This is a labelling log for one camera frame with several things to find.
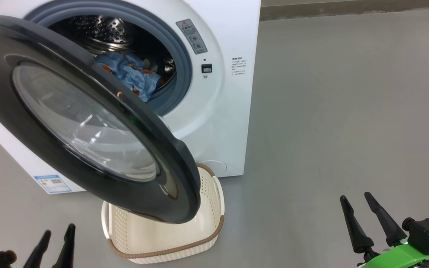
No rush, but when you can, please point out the grey warning label sticker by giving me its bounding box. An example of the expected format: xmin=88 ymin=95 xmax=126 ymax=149
xmin=176 ymin=19 xmax=208 ymax=55

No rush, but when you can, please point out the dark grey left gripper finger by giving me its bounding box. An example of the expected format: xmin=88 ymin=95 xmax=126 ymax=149
xmin=23 ymin=230 xmax=52 ymax=268
xmin=52 ymin=223 xmax=76 ymax=268

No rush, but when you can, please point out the cream perforated laundry basket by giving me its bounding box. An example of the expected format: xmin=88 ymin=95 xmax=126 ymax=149
xmin=101 ymin=162 xmax=225 ymax=264

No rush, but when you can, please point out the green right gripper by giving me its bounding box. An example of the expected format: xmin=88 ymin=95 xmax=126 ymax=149
xmin=340 ymin=192 xmax=429 ymax=268

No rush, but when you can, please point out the round filter cover panel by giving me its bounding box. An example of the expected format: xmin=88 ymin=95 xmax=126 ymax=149
xmin=197 ymin=160 xmax=227 ymax=177

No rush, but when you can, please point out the white front-load washing machine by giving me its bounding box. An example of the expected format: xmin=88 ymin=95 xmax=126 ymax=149
xmin=0 ymin=0 xmax=261 ymax=194

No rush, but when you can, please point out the blue energy label sticker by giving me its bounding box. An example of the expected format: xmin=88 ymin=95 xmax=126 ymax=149
xmin=34 ymin=175 xmax=72 ymax=194

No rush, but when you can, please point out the stainless steel washing machine drum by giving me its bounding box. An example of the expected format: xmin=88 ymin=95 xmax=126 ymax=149
xmin=47 ymin=15 xmax=178 ymax=93

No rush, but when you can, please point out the blue printed elastic-waist garment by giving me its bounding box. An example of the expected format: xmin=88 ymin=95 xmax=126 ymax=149
xmin=95 ymin=51 xmax=162 ymax=103

